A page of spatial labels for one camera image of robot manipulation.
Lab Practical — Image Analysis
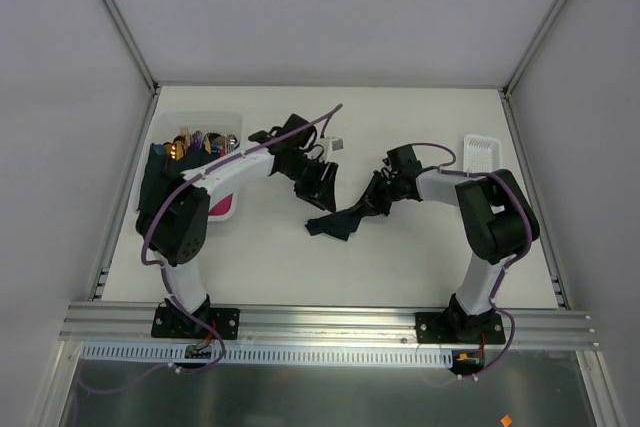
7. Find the dark navy paper napkin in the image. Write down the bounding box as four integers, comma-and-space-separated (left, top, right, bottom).
305, 209, 364, 241

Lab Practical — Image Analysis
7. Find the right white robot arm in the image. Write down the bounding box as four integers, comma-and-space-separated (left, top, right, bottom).
356, 144, 540, 343

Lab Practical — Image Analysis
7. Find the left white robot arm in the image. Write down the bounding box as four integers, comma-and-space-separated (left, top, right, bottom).
135, 114, 338, 342

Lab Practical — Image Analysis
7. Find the pink rolled napkin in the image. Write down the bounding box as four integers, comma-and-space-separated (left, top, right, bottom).
209, 195, 233, 219

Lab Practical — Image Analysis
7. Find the dark rolled napkin left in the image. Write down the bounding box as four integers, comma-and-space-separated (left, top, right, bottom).
137, 143, 168, 211

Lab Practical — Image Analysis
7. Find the small white perforated tray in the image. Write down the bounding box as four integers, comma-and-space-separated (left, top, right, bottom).
463, 134, 503, 173

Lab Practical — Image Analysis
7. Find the silver fork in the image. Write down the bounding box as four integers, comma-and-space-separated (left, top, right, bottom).
225, 134, 239, 155

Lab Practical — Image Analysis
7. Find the white plastic basket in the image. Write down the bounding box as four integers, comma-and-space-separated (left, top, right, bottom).
129, 110, 243, 215

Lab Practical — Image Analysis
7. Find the orange tape piece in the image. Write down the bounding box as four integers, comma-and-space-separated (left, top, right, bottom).
501, 415, 513, 427

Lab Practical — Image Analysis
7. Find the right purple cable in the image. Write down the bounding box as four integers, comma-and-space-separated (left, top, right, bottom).
412, 141, 534, 373

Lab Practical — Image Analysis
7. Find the purple cable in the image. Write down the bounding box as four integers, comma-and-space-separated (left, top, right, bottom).
412, 141, 534, 373
139, 102, 344, 308

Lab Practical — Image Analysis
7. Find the aluminium mounting rail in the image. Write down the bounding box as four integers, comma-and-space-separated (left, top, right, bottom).
59, 301, 601, 351

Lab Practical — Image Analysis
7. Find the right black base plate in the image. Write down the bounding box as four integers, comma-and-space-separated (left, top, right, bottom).
415, 311, 506, 346

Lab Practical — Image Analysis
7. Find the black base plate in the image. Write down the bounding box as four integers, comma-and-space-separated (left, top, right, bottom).
415, 311, 506, 346
150, 303, 241, 340

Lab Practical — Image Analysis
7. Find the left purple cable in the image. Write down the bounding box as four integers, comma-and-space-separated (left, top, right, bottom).
139, 102, 344, 308

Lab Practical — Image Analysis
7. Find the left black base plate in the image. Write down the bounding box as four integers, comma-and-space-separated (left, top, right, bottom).
150, 303, 241, 340

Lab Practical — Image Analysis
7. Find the white slotted cable duct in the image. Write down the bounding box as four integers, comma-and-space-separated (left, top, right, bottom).
80, 342, 453, 369

